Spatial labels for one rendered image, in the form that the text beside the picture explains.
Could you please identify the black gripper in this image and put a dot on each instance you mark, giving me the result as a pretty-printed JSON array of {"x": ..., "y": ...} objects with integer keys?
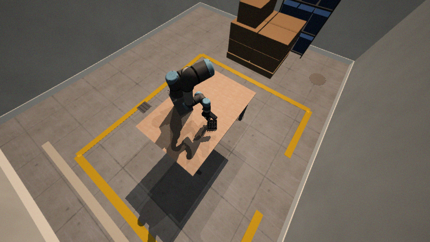
[{"x": 204, "y": 114}]

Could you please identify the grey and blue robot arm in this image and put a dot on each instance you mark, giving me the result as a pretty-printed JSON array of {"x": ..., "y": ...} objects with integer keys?
[{"x": 182, "y": 82}]

